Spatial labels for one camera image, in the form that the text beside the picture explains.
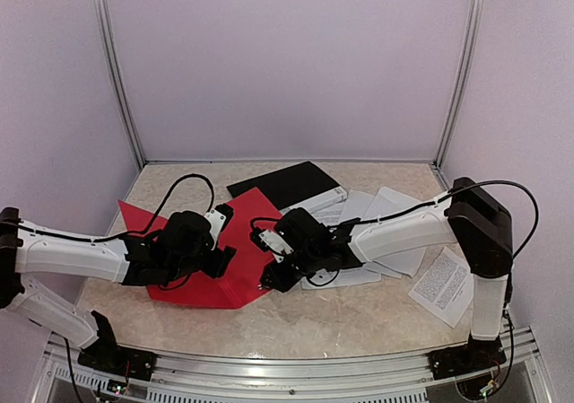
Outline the right aluminium frame post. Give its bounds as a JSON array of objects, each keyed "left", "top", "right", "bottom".
[{"left": 433, "top": 0, "right": 484, "bottom": 171}]

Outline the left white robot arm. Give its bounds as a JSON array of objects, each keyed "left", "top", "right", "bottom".
[{"left": 1, "top": 204, "right": 236, "bottom": 372}]

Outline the red folder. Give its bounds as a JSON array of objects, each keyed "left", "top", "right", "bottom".
[{"left": 117, "top": 187, "right": 283, "bottom": 310}]

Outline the black folder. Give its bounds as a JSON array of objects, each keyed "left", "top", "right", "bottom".
[{"left": 227, "top": 161, "right": 348, "bottom": 214}]

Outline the aluminium front rail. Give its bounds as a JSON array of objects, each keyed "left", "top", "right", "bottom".
[{"left": 42, "top": 326, "right": 551, "bottom": 403}]

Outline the white sheet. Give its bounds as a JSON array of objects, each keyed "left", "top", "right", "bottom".
[
  {"left": 339, "top": 189, "right": 426, "bottom": 277},
  {"left": 362, "top": 187, "right": 421, "bottom": 220}
]

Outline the white sheet top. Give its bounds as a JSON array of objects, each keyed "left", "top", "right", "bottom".
[{"left": 362, "top": 187, "right": 421, "bottom": 220}]

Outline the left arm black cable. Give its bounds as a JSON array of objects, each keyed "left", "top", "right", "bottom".
[{"left": 17, "top": 173, "right": 216, "bottom": 245}]

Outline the printed text sheet right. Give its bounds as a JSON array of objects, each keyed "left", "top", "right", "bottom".
[{"left": 408, "top": 247, "right": 474, "bottom": 328}]

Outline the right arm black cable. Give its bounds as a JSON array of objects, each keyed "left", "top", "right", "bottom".
[{"left": 248, "top": 179, "right": 539, "bottom": 380}]

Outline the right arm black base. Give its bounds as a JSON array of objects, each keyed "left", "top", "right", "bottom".
[{"left": 427, "top": 336, "right": 507, "bottom": 380}]

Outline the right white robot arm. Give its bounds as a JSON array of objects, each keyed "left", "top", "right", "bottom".
[{"left": 250, "top": 178, "right": 514, "bottom": 371}]

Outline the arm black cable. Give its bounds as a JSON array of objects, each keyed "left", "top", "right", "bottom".
[
  {"left": 248, "top": 179, "right": 539, "bottom": 380},
  {"left": 17, "top": 173, "right": 216, "bottom": 245}
]

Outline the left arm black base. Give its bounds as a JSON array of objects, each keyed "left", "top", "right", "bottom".
[{"left": 77, "top": 311, "right": 157, "bottom": 381}]

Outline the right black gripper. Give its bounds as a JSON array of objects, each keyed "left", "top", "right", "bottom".
[{"left": 259, "top": 246, "right": 321, "bottom": 293}]

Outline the left aluminium frame post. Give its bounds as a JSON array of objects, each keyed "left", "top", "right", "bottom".
[{"left": 93, "top": 0, "right": 147, "bottom": 171}]

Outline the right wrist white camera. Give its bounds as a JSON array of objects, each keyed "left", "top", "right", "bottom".
[{"left": 250, "top": 228, "right": 293, "bottom": 262}]

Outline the blank white sheet lower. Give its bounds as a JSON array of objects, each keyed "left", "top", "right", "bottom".
[{"left": 339, "top": 189, "right": 426, "bottom": 277}]

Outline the aluminium frame post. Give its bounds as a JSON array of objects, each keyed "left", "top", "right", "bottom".
[
  {"left": 433, "top": 0, "right": 484, "bottom": 171},
  {"left": 93, "top": 0, "right": 147, "bottom": 171}
]

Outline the printed text sheet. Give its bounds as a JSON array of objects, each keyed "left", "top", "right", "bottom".
[
  {"left": 408, "top": 247, "right": 474, "bottom": 328},
  {"left": 301, "top": 201, "right": 381, "bottom": 290}
]

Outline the printed text sheet centre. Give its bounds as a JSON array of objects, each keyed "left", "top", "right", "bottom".
[{"left": 301, "top": 201, "right": 381, "bottom": 290}]

